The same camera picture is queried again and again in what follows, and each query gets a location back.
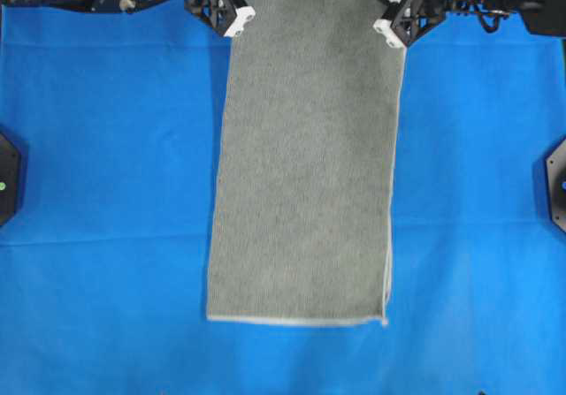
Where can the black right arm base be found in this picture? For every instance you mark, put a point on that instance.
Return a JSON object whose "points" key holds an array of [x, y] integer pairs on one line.
{"points": [[548, 174]]}

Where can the large grey terry towel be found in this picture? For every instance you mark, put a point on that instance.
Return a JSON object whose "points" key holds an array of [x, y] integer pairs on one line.
{"points": [[302, 231]]}

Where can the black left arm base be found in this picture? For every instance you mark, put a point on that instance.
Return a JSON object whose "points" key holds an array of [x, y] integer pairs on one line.
{"points": [[14, 152]]}

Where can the blue table cover cloth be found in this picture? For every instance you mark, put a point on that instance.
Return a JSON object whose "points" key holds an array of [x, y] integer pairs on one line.
{"points": [[103, 269]]}

